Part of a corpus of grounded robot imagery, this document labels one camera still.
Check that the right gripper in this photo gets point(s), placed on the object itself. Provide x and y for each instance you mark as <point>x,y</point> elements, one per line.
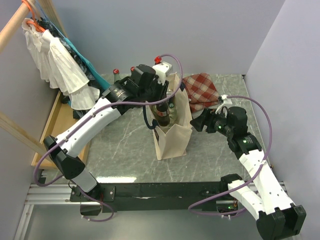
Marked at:
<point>206,118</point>

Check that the green cap bottle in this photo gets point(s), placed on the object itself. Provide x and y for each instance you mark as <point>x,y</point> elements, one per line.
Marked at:
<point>173,114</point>

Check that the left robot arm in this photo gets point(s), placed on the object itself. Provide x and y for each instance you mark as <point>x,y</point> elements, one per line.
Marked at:
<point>145,84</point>

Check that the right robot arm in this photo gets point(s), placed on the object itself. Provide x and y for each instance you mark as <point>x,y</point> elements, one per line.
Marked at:
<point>277,217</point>

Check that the cream canvas tote bag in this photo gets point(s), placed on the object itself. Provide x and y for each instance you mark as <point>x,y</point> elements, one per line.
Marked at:
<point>171,141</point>

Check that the red plaid folded cloth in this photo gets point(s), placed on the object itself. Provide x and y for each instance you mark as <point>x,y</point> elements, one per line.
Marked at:
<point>201,91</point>

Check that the black base beam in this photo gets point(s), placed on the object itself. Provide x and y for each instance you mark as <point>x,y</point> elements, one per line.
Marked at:
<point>149,196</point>

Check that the teal garment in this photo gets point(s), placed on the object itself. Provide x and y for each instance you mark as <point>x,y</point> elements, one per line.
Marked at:
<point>95,80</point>

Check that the dark floral garment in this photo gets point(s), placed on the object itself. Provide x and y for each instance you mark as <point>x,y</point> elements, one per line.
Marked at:
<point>73,74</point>

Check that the white pleated garment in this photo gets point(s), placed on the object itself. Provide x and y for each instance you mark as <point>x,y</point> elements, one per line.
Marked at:
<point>58,68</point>

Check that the wooden clothes rack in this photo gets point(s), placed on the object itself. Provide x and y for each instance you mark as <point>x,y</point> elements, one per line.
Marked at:
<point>60,117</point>

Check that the orange hanger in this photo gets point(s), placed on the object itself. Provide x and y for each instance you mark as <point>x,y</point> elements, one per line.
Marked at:
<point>34,22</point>

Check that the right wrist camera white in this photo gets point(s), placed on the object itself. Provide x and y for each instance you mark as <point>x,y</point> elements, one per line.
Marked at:
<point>224,102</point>

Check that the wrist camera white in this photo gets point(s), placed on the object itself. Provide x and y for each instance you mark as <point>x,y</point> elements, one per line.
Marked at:
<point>224,102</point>
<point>162,69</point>

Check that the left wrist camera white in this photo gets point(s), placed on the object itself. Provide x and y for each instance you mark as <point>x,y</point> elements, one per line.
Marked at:
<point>162,69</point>

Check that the aluminium frame rail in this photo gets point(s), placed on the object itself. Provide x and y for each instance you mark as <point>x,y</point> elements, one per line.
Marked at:
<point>55,194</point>

